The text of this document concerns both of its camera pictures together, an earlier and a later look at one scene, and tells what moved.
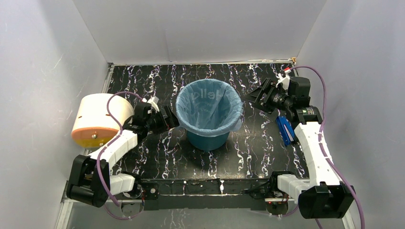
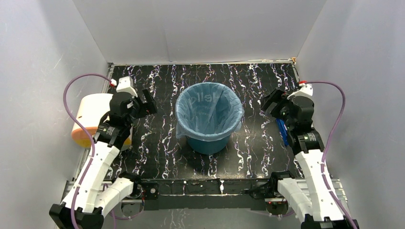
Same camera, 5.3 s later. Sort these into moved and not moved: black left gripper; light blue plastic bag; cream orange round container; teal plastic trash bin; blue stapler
Moved: black left gripper; teal plastic trash bin
Not moved: cream orange round container; blue stapler; light blue plastic bag
